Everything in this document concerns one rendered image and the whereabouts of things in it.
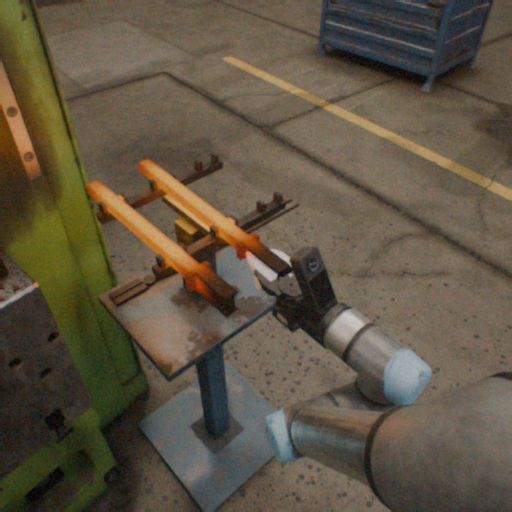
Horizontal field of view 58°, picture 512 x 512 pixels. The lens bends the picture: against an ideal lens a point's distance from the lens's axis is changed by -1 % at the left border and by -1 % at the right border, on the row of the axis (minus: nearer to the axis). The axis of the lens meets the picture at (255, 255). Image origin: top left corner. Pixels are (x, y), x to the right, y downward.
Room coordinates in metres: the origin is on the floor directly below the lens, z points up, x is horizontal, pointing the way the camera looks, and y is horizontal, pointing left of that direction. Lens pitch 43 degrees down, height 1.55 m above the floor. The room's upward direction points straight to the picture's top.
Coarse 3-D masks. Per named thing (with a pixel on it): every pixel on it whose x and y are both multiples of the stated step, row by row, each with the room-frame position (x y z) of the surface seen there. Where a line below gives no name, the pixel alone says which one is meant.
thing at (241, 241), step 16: (160, 176) 0.85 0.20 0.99; (176, 192) 0.79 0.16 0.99; (192, 192) 0.79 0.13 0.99; (192, 208) 0.74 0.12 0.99; (208, 208) 0.73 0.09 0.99; (208, 224) 0.70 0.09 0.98; (224, 224) 0.68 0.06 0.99; (240, 240) 0.63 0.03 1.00; (256, 240) 0.63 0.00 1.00; (240, 256) 0.61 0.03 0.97; (256, 256) 0.59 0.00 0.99; (272, 256) 0.59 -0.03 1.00
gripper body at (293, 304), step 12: (288, 276) 0.55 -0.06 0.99; (288, 288) 0.52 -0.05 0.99; (276, 300) 0.54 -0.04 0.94; (288, 300) 0.50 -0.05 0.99; (300, 300) 0.50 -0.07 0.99; (276, 312) 0.52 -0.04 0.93; (288, 312) 0.50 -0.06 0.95; (300, 312) 0.50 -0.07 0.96; (336, 312) 0.46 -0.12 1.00; (288, 324) 0.50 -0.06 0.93; (300, 324) 0.50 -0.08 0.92; (312, 324) 0.49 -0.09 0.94; (324, 324) 0.45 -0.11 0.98; (312, 336) 0.48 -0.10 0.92; (324, 348) 0.46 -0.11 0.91
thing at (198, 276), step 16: (96, 192) 0.79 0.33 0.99; (112, 192) 0.79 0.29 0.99; (112, 208) 0.74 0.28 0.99; (128, 208) 0.73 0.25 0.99; (128, 224) 0.70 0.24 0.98; (144, 224) 0.68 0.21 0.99; (144, 240) 0.66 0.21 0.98; (160, 240) 0.64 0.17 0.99; (176, 256) 0.60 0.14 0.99; (192, 272) 0.55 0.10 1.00; (208, 272) 0.54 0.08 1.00; (192, 288) 0.54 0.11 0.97; (208, 288) 0.53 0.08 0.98; (224, 288) 0.51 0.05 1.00; (224, 304) 0.50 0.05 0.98
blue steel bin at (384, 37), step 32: (352, 0) 4.23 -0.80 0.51; (384, 0) 4.00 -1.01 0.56; (416, 0) 3.83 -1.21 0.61; (448, 0) 3.63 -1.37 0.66; (480, 0) 4.01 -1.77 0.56; (320, 32) 4.41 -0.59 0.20; (352, 32) 4.18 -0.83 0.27; (384, 32) 3.98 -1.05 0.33; (416, 32) 3.77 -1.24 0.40; (448, 32) 3.69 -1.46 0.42; (480, 32) 4.11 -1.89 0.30; (416, 64) 3.74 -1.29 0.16; (448, 64) 3.77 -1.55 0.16
